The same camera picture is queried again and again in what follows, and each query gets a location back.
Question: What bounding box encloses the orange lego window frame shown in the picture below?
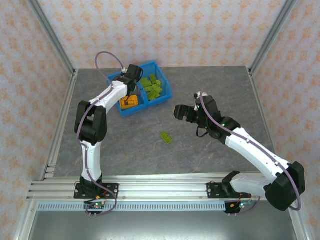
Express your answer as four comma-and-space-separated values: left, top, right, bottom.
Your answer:
119, 94, 140, 110

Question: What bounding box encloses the green lego plate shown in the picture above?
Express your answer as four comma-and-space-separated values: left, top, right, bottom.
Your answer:
146, 91, 161, 102
160, 132, 173, 144

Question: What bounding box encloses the grey metal sheet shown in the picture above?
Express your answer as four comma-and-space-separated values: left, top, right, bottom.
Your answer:
26, 211, 300, 240

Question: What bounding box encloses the aluminium side rail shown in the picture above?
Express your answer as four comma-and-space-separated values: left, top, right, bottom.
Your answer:
247, 66, 286, 181
39, 69, 79, 181

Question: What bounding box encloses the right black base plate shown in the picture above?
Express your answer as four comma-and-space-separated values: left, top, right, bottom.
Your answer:
206, 181, 252, 200

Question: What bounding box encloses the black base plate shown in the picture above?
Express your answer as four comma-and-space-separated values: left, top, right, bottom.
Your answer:
73, 183, 120, 200
206, 181, 252, 200

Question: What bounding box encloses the aluminium mounting rail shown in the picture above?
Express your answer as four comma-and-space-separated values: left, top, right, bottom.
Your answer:
26, 174, 301, 202

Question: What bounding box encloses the aluminium frame post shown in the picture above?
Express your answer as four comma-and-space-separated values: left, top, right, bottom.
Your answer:
25, 0, 78, 77
248, 0, 299, 76

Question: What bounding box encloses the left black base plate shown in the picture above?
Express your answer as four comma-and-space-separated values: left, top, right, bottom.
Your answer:
73, 183, 120, 200

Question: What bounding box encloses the slotted grey cable duct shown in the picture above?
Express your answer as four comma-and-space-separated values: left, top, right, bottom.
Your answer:
36, 202, 228, 212

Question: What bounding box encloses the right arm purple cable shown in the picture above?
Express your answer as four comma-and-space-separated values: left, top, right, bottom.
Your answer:
198, 90, 302, 216

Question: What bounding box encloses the aluminium frame leg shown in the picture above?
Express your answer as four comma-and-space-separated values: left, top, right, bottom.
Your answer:
12, 201, 38, 240
286, 207, 309, 240

